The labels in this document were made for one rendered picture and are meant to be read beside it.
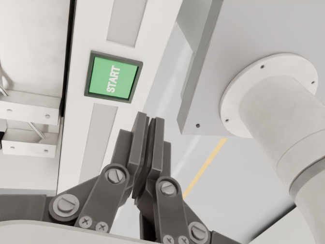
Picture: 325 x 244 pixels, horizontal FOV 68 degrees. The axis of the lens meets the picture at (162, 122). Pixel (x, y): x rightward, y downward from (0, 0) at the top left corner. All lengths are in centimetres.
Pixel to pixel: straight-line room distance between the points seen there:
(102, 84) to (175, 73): 118
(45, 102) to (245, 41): 32
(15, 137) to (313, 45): 52
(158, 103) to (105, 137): 122
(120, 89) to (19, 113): 17
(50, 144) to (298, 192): 38
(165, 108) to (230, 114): 113
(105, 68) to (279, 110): 27
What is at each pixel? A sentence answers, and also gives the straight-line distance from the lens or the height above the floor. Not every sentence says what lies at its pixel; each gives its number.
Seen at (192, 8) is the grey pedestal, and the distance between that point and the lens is 76.
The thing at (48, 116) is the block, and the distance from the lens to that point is 39.
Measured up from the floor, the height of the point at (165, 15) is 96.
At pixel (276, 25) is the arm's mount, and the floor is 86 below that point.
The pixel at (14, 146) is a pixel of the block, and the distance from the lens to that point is 46.
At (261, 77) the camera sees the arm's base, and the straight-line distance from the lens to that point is 46.
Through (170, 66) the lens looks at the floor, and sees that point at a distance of 142.
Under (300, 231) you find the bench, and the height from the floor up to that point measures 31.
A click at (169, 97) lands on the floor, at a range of 154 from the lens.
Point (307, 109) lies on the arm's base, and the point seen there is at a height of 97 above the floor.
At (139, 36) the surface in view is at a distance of 26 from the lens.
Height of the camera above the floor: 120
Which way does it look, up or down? 46 degrees down
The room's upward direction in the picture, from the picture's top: 167 degrees clockwise
